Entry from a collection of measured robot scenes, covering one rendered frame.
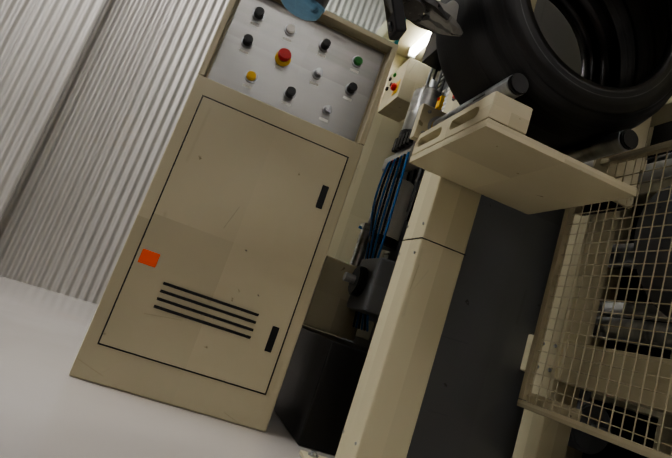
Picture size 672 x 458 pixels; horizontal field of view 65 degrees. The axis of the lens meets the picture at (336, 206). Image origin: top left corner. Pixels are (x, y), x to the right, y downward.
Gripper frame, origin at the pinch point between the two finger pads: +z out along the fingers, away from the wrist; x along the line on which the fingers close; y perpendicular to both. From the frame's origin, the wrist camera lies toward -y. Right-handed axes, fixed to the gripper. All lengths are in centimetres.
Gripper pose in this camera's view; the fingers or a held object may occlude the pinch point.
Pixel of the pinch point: (455, 34)
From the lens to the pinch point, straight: 123.9
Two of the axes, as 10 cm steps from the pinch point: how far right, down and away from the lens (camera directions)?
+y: 4.3, -8.7, 2.3
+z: 8.6, 4.8, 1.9
